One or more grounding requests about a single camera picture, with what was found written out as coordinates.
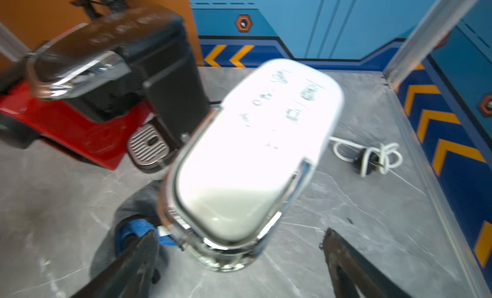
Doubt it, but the black coffee machine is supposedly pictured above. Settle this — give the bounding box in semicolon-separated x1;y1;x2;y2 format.
26;6;211;173

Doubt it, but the grey wiping cloth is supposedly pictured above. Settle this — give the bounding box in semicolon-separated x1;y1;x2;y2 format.
90;180;178;285

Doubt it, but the white machine power cable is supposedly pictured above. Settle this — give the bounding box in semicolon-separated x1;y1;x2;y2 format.
328;135;404;179

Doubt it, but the red coffee machine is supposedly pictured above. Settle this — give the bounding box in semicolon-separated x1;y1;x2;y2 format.
0;24;155;171

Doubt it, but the white coffee machine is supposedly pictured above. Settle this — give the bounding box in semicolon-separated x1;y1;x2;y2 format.
158;59;345;272

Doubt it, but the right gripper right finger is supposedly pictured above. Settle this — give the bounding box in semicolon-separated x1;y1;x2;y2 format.
320;228;409;297

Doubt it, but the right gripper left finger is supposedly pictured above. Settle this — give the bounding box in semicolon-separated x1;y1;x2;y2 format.
73;231;160;297

